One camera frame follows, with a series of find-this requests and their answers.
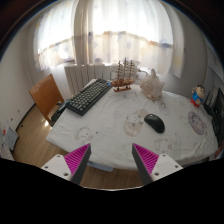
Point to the white sheer curtain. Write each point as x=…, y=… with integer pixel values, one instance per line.
x=147, y=32

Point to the black bag on chair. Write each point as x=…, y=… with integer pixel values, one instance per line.
x=58, y=113

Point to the large white conch shell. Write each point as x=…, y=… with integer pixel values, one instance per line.
x=152, y=86

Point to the white radiator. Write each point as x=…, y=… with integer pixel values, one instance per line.
x=78, y=76

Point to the cartoon boy figurine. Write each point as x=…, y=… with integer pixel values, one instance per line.
x=197, y=95

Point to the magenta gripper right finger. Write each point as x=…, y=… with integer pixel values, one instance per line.
x=152, y=166

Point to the black mechanical keyboard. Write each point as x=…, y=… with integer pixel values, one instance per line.
x=88, y=96

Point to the white patterned tablecloth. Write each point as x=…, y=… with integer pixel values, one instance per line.
x=116, y=121

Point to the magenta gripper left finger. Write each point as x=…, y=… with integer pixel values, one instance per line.
x=71, y=166

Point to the wooden chair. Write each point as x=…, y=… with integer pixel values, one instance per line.
x=46, y=95

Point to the wooden model sailing ship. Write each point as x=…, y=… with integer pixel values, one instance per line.
x=126, y=74

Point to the black computer mouse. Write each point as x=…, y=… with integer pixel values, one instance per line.
x=155, y=123

